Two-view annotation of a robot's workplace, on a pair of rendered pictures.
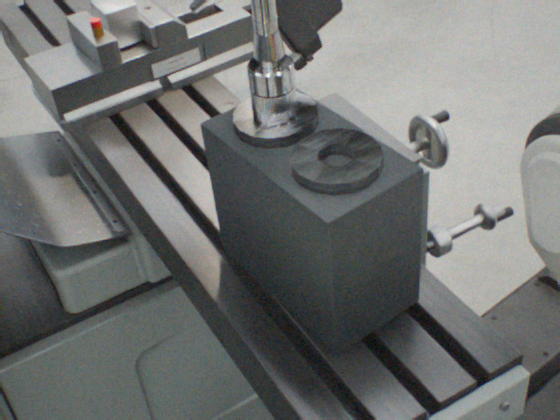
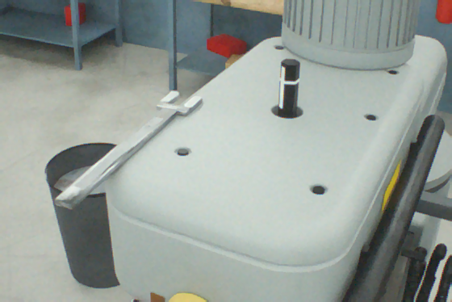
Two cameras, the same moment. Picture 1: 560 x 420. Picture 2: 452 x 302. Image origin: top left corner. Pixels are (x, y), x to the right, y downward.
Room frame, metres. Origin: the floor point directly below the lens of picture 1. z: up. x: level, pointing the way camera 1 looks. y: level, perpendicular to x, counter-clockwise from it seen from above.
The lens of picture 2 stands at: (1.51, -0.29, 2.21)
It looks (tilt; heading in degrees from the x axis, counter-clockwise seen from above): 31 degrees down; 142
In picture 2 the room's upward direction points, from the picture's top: 1 degrees clockwise
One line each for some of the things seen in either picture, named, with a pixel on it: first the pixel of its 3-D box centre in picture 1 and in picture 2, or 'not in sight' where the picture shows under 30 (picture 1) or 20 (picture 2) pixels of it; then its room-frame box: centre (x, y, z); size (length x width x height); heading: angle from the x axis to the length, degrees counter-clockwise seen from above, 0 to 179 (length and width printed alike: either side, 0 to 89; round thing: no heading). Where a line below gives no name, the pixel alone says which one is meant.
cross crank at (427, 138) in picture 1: (413, 148); not in sight; (1.27, -0.29, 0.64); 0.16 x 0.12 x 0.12; 116
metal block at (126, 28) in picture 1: (117, 20); not in sight; (1.15, 0.20, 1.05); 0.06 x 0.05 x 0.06; 28
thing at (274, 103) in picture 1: (273, 92); not in sight; (0.70, -0.01, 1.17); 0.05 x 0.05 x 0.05
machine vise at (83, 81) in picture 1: (141, 43); not in sight; (1.17, 0.18, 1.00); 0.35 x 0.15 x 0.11; 118
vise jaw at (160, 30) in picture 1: (152, 18); not in sight; (1.18, 0.15, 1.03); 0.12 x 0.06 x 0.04; 28
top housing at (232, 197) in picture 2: not in sight; (287, 163); (1.05, 0.17, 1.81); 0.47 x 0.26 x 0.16; 116
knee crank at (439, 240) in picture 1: (469, 225); not in sight; (1.16, -0.38, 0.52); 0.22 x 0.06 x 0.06; 116
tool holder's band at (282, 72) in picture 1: (270, 67); not in sight; (0.70, -0.01, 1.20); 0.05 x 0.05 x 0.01
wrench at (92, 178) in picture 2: not in sight; (132, 143); (1.02, -0.03, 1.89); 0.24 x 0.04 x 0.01; 118
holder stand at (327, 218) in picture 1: (310, 208); not in sight; (0.66, -0.04, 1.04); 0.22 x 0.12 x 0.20; 32
